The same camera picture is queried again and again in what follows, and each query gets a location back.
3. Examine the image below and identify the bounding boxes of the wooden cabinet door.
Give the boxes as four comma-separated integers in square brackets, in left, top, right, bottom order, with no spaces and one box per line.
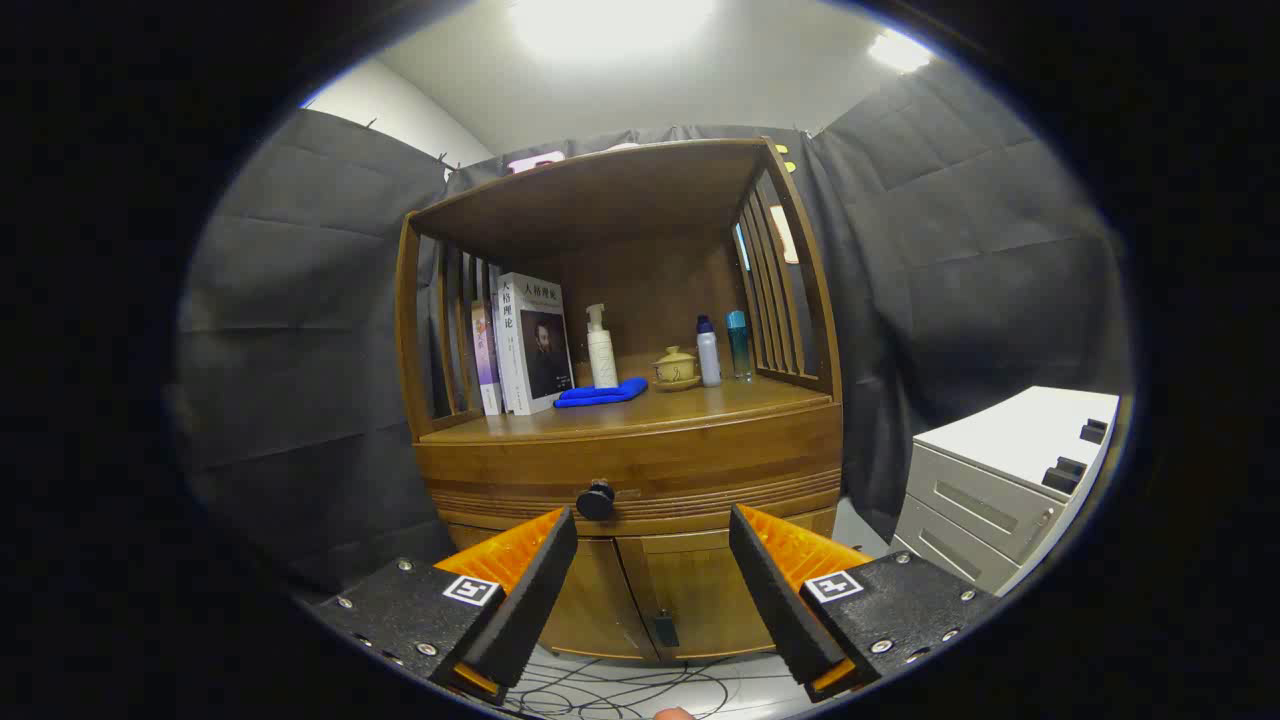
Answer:
[617,508,839,661]
[447,538,658,663]

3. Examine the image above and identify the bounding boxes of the black floor cables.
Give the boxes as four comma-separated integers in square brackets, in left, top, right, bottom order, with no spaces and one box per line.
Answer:
[500,655,791,720]

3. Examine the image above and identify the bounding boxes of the white bottle with blue cap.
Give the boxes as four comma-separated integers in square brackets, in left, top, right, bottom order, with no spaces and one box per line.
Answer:
[696,315,723,388]

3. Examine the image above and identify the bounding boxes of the wooden countertop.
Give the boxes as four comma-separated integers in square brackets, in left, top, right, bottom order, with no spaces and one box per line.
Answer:
[420,350,833,446]

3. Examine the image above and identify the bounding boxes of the white pump bottle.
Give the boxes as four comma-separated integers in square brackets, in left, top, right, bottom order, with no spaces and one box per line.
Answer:
[586,303,620,390]

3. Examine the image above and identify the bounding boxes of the blue folded cloth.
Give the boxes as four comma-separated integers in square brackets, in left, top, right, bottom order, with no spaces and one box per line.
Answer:
[553,377,650,409]

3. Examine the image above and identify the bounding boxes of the teal bottle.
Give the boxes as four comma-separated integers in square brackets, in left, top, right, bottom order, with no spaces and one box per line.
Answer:
[726,310,753,382]

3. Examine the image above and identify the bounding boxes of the small ceiling light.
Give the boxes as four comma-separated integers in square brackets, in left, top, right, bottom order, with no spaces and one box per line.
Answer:
[868,28,933,73]

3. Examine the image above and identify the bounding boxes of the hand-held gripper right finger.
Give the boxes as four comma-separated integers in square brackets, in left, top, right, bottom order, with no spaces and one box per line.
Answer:
[728,503,1003,703]

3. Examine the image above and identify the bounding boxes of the purple book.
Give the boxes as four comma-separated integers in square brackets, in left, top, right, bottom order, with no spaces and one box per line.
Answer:
[470,300,504,416]

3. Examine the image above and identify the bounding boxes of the wooden drawer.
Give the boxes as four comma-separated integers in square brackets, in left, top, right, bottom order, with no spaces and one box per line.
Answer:
[415,403,844,536]

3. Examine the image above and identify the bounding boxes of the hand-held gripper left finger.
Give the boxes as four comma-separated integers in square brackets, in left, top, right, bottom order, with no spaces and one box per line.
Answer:
[313,506,580,707]

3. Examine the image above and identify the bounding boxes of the yellow lidded tea bowl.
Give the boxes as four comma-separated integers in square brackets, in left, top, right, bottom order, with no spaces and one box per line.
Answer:
[653,345,702,393]

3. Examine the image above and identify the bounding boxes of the wooden cabinet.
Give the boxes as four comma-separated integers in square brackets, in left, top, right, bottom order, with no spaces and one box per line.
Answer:
[395,137,846,663]

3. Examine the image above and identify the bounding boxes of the white portrait book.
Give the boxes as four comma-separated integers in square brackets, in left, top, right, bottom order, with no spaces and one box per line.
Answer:
[495,272,576,416]

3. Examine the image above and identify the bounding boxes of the white filing cabinet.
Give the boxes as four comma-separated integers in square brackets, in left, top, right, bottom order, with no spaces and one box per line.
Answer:
[890,386,1121,598]

